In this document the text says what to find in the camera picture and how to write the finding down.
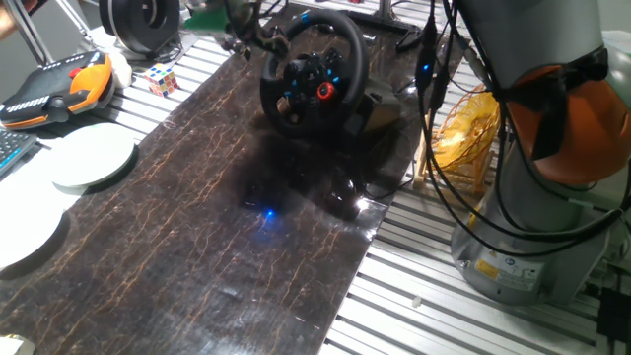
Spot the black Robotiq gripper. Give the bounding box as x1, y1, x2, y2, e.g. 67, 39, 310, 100
227, 0, 290, 58

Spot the black gaming steering wheel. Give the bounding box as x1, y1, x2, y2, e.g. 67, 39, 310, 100
259, 8, 403, 142

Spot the Rubik's cube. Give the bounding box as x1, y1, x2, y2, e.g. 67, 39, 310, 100
143, 62, 180, 99

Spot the black filament spool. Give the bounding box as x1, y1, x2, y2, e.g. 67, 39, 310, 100
98, 0, 182, 55

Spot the silver pole with black base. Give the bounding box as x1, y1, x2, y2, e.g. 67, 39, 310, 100
342, 0, 425, 36

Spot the white rounded object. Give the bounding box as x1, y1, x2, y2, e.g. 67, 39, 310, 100
105, 48, 134, 90

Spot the orange black teach pendant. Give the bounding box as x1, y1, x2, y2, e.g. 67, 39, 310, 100
0, 50, 117, 131

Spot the silver metal stand leg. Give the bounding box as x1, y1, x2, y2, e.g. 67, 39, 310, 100
2, 0, 55, 65
53, 0, 98, 48

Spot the white round plate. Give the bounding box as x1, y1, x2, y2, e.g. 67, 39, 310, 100
0, 181, 70, 271
48, 122, 139, 191

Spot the dark brown marble mat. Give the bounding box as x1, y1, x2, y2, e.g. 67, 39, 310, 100
0, 2, 464, 355

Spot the black computer keyboard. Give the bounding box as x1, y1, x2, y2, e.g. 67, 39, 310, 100
0, 128, 38, 178

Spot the white gold paper packet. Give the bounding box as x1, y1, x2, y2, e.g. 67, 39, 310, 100
0, 334, 35, 355

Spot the black power box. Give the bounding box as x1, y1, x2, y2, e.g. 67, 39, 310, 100
596, 288, 631, 346

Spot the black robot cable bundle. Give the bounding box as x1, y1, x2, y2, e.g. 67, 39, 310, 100
413, 0, 631, 258

